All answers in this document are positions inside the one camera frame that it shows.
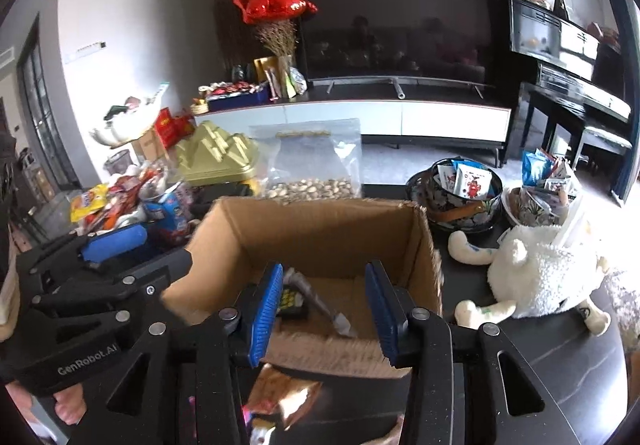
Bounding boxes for person's left hand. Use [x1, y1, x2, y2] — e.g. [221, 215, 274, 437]
[52, 385, 87, 426]

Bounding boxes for brown floor carton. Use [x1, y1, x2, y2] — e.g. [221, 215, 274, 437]
[131, 125, 168, 163]

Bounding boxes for white sheep plush toy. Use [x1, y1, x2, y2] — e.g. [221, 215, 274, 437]
[447, 220, 613, 336]

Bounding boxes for yellow gift bag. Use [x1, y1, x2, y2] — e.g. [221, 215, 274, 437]
[253, 56, 279, 85]

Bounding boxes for grey foil snack wrapper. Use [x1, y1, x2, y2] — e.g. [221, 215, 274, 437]
[282, 267, 358, 338]

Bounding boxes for blue printed snack cup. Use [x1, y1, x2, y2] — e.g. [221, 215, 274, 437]
[142, 190, 193, 246]

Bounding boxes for clear bag of pistachios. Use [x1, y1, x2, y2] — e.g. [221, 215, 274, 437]
[248, 119, 363, 200]

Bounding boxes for white and red snack packet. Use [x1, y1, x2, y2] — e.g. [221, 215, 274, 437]
[452, 164, 493, 201]

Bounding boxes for black flat television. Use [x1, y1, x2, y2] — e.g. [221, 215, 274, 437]
[295, 0, 506, 91]

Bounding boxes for orange snack packet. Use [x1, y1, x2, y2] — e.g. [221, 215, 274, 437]
[242, 364, 323, 426]

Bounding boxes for dried flower bouquet in vase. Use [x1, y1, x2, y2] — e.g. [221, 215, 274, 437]
[254, 20, 300, 98]

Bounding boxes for pile of colourful snack packets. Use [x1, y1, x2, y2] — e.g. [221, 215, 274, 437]
[70, 162, 201, 246]

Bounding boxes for gold mountain-shaped box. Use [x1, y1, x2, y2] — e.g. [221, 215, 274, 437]
[174, 121, 260, 186]

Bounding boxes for white shell-shaped bowl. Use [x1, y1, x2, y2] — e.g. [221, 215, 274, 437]
[89, 95, 163, 146]

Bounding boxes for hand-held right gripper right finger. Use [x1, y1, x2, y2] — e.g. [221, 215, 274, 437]
[365, 260, 583, 445]

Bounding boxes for black upright piano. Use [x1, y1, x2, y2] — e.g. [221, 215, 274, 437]
[502, 0, 633, 161]

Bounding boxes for dark patterned bowl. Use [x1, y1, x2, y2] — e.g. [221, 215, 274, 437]
[405, 158, 503, 233]

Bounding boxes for black framed glass door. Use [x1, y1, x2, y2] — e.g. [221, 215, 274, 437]
[17, 20, 81, 191]

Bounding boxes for dark snack packet yellow dots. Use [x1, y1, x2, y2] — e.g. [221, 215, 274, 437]
[277, 287, 308, 321]

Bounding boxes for brown cardboard box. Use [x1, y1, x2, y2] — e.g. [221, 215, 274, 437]
[160, 196, 445, 381]

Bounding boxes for white television cabinet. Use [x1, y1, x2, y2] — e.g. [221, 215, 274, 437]
[192, 85, 513, 168]

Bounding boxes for black piano bench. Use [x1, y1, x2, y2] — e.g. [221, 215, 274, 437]
[572, 122, 633, 176]

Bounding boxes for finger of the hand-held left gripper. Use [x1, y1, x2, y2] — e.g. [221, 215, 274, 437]
[15, 226, 149, 286]
[20, 250, 194, 351]

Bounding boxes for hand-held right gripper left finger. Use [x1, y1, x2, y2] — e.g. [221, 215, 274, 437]
[67, 262, 286, 445]

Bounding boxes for blue tray of candies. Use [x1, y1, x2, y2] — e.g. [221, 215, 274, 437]
[205, 81, 271, 108]

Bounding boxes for white patterned bowl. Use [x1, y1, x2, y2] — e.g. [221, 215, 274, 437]
[501, 185, 586, 231]

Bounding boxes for blue snack packet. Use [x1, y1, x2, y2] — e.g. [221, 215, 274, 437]
[521, 151, 553, 187]

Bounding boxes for red gift bag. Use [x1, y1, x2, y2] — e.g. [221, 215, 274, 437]
[154, 108, 197, 148]

